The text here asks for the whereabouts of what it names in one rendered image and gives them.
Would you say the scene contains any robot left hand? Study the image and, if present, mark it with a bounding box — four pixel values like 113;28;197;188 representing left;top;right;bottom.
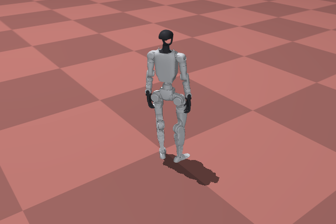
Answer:
146;90;155;108

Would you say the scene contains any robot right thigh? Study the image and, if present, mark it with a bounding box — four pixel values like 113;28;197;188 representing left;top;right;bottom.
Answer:
173;92;187;134

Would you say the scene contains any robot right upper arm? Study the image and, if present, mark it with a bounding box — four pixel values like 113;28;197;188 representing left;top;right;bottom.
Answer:
175;52;187;80

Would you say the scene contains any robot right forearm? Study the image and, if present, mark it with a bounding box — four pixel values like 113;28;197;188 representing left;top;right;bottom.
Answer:
182;73;192;98

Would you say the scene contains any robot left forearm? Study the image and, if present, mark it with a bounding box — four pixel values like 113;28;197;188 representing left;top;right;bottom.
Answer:
145;70;153;93

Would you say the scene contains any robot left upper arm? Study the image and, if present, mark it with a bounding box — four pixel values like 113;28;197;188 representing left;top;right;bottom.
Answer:
147;50;156;77

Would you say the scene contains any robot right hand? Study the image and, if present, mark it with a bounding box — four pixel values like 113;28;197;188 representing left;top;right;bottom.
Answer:
184;94;192;113

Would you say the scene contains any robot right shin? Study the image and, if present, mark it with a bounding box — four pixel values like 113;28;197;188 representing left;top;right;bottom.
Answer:
174;126;185;158

